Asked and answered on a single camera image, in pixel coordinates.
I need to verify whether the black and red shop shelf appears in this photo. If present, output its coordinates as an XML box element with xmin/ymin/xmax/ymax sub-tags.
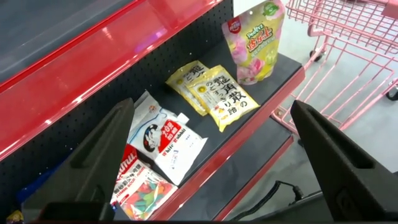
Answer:
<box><xmin>0</xmin><ymin>0</ymin><xmax>306</xmax><ymax>222</ymax></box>

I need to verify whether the white candy bag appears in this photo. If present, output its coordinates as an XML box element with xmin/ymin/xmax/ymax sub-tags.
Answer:
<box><xmin>127</xmin><ymin>107</ymin><xmax>208</xmax><ymax>186</ymax></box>
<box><xmin>129</xmin><ymin>90</ymin><xmax>162</xmax><ymax>131</ymax></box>

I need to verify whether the red and white gummy bag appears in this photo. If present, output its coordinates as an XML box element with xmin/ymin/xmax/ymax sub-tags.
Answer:
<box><xmin>110</xmin><ymin>144</ymin><xmax>178</xmax><ymax>221</ymax></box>

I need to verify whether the yellow snack pack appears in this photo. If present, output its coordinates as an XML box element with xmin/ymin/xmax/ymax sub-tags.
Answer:
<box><xmin>5</xmin><ymin>210</ymin><xmax>24</xmax><ymax>223</ymax></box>

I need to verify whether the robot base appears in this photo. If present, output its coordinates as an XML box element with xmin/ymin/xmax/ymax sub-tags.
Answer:
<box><xmin>253</xmin><ymin>170</ymin><xmax>398</xmax><ymax>222</ymax></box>

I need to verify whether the pink shopping cart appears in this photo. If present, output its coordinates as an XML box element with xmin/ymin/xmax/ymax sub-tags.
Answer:
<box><xmin>271</xmin><ymin>0</ymin><xmax>398</xmax><ymax>136</ymax></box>

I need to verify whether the pink and yellow candy pouch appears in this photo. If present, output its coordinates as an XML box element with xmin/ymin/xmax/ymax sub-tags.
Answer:
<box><xmin>221</xmin><ymin>0</ymin><xmax>286</xmax><ymax>86</ymax></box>

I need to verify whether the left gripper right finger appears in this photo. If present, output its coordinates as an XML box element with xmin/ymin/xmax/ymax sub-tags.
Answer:
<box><xmin>290</xmin><ymin>100</ymin><xmax>398</xmax><ymax>222</ymax></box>

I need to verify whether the blue snack pack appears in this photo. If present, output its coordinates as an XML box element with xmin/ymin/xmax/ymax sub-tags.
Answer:
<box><xmin>16</xmin><ymin>164</ymin><xmax>60</xmax><ymax>206</ymax></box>

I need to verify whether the black cable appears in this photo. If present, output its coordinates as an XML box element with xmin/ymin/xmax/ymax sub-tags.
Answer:
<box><xmin>229</xmin><ymin>180</ymin><xmax>304</xmax><ymax>222</ymax></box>

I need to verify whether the yellow candy bag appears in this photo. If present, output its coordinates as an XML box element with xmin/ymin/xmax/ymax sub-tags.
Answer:
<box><xmin>186</xmin><ymin>65</ymin><xmax>261</xmax><ymax>133</ymax></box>
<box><xmin>165</xmin><ymin>60</ymin><xmax>210</xmax><ymax>117</ymax></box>

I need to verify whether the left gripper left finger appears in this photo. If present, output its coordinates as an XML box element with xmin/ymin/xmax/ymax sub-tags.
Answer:
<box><xmin>21</xmin><ymin>97</ymin><xmax>136</xmax><ymax>222</ymax></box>

